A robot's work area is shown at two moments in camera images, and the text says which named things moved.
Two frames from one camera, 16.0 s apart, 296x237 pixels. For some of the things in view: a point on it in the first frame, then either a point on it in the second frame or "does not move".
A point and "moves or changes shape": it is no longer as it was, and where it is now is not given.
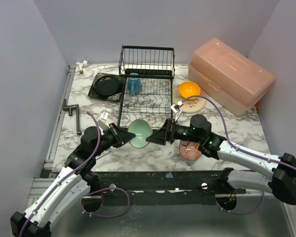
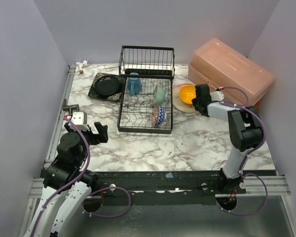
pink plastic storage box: (231, 79) does not move
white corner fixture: (80, 65) does not move
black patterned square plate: (115, 97) does not move
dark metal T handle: (70, 107) does not move
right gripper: (171, 132) → (200, 99)
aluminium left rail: (49, 162) does not move
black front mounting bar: (159, 187) does not move
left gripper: (116, 136) → (88, 133)
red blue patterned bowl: (189, 150) → (158, 115)
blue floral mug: (134, 84) does not move
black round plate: (107, 85) does not move
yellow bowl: (188, 89) moves or changes shape
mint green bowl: (141, 130) → (160, 96)
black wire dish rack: (146, 92) does not move
